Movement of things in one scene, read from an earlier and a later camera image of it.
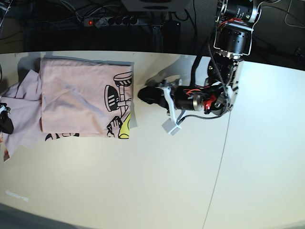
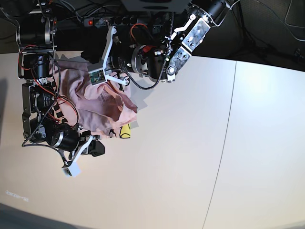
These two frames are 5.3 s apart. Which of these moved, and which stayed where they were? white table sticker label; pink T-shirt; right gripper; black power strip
Moved: right gripper; pink T-shirt
Stayed: white table sticker label; black power strip
